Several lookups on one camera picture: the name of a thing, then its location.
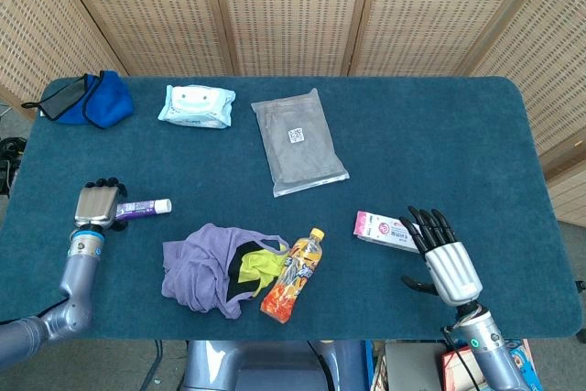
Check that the red book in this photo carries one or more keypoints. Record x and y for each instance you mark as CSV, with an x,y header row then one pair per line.
x,y
453,370

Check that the purple white toothpaste tube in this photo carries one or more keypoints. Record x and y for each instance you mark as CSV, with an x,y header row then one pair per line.
x,y
146,208

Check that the grey-blue robot torso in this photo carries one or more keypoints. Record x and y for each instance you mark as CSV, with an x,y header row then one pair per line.
x,y
256,368

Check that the grey clothing in clear bag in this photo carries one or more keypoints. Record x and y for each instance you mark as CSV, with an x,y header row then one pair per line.
x,y
297,148

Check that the orange drink bottle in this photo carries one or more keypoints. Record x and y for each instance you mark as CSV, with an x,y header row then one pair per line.
x,y
293,281

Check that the yellow-green garment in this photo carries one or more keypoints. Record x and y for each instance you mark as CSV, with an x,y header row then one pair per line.
x,y
261,265

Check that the blue cloth with grey mesh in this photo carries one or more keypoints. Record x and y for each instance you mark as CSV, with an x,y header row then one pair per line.
x,y
107,102

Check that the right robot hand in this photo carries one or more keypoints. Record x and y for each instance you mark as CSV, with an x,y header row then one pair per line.
x,y
453,272

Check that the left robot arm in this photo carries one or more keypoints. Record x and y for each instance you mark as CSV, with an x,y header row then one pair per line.
x,y
78,281

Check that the wooden bamboo folding screen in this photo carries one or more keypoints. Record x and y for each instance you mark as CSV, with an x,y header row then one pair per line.
x,y
293,11

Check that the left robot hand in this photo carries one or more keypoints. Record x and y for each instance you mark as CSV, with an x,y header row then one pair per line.
x,y
96,205

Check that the teal table mat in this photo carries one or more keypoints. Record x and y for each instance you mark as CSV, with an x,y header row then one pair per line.
x,y
412,144

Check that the lavender purple garment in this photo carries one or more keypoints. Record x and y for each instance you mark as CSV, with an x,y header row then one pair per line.
x,y
192,267

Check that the light blue wet wipes pack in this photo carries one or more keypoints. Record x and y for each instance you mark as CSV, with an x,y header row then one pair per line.
x,y
197,105

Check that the pink white toothpaste box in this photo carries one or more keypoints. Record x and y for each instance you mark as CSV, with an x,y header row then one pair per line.
x,y
382,228

